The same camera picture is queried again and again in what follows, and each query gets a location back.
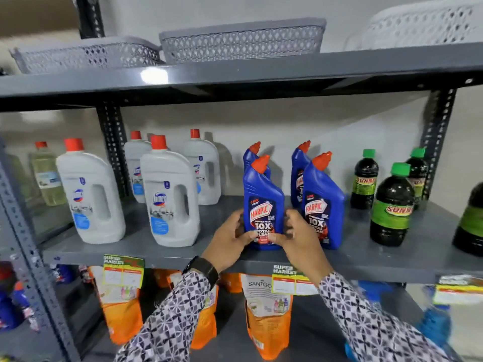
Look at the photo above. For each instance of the person's left hand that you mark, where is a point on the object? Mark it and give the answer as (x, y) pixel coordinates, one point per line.
(226, 245)

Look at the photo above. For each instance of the person's right hand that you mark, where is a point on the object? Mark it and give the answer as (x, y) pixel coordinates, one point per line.
(305, 248)

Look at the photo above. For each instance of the person's left thumb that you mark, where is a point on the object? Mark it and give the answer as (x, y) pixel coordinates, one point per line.
(249, 240)

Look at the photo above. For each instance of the person's right thumb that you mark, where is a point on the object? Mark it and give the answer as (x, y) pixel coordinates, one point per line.
(280, 239)

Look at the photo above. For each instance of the blue toilet cleaner bottle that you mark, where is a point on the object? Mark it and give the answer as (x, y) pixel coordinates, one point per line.
(298, 173)
(249, 156)
(326, 199)
(262, 192)

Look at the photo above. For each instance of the person's right forearm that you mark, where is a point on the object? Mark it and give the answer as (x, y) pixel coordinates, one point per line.
(369, 324)

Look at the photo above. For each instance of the person's left forearm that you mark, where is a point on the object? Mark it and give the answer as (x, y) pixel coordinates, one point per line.
(173, 320)

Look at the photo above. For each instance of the green yellow shelf price tag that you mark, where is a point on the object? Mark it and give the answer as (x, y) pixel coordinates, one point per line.
(123, 271)
(458, 292)
(292, 282)

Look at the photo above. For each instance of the orange white refill pouch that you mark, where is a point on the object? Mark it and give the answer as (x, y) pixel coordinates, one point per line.
(231, 283)
(205, 324)
(268, 327)
(166, 278)
(122, 316)

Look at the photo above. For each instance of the black wristwatch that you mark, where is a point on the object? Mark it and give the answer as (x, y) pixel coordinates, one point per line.
(203, 267)

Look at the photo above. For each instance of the white cleaner bottle red cap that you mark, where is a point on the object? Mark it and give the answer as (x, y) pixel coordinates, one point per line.
(81, 218)
(133, 162)
(166, 177)
(205, 162)

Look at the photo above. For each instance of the dark bottle green cap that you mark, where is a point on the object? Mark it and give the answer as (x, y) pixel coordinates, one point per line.
(391, 214)
(471, 226)
(419, 173)
(364, 184)

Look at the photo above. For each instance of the grey metal shelving rack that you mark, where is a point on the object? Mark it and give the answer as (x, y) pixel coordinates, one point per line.
(264, 73)

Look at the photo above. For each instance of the dark blue bottle red cap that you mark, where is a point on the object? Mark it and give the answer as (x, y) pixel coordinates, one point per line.
(64, 273)
(8, 311)
(23, 301)

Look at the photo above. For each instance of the grey perforated plastic basket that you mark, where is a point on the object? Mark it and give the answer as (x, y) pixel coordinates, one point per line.
(86, 56)
(241, 43)

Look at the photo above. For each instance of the clear yellowish bottle red cap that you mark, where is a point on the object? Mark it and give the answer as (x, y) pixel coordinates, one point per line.
(47, 177)

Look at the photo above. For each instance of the white perforated plastic basket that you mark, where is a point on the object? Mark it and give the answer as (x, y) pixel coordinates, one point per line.
(422, 26)

